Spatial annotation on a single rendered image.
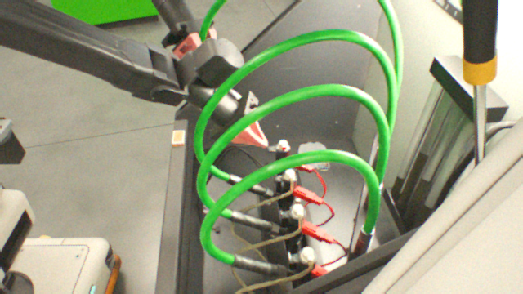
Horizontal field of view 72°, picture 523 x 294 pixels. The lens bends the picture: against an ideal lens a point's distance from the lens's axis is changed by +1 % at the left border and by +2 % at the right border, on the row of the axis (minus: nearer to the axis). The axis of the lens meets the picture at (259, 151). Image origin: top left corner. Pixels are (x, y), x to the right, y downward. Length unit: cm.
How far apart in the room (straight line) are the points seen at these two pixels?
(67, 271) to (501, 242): 154
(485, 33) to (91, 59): 43
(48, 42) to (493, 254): 48
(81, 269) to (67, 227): 57
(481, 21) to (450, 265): 17
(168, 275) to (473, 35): 63
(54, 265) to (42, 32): 130
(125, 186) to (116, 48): 174
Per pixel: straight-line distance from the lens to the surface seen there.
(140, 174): 228
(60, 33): 50
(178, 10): 75
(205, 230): 47
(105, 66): 54
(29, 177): 254
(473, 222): 30
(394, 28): 63
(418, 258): 34
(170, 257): 75
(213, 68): 58
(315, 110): 107
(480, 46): 26
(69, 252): 170
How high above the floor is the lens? 158
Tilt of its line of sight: 43 degrees down
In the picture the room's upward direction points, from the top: straight up
